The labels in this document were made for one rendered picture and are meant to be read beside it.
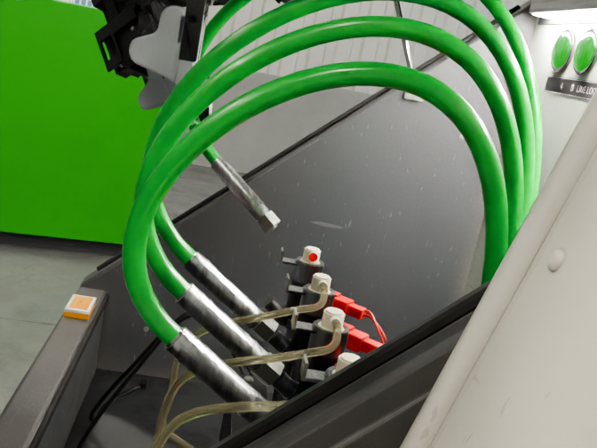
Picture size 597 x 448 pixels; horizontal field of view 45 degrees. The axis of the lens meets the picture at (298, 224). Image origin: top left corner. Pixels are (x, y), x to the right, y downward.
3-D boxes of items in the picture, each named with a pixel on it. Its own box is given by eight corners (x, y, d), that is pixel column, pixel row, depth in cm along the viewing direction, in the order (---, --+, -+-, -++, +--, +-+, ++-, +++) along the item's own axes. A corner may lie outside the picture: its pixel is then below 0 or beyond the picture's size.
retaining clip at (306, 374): (301, 380, 45) (305, 363, 45) (298, 369, 47) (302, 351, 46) (351, 388, 46) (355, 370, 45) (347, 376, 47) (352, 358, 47)
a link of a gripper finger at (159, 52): (123, 101, 66) (139, -3, 64) (189, 114, 67) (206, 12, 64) (118, 105, 63) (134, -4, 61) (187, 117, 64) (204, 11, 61)
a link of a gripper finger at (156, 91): (161, 146, 78) (139, 77, 81) (203, 118, 76) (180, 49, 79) (142, 138, 75) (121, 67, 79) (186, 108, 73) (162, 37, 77)
